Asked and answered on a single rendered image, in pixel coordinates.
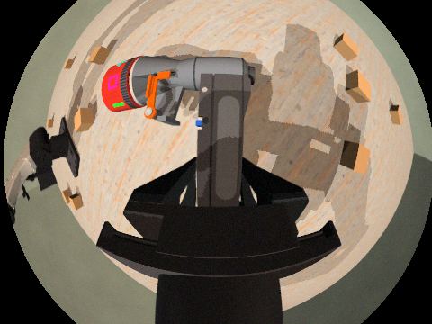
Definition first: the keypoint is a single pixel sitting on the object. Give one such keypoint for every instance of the tan cube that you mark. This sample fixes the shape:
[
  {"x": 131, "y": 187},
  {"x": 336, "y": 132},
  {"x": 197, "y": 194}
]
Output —
[
  {"x": 50, "y": 123},
  {"x": 346, "y": 47},
  {"x": 66, "y": 194},
  {"x": 99, "y": 55},
  {"x": 76, "y": 202},
  {"x": 355, "y": 156},
  {"x": 84, "y": 119},
  {"x": 396, "y": 115},
  {"x": 69, "y": 63},
  {"x": 358, "y": 87}
]

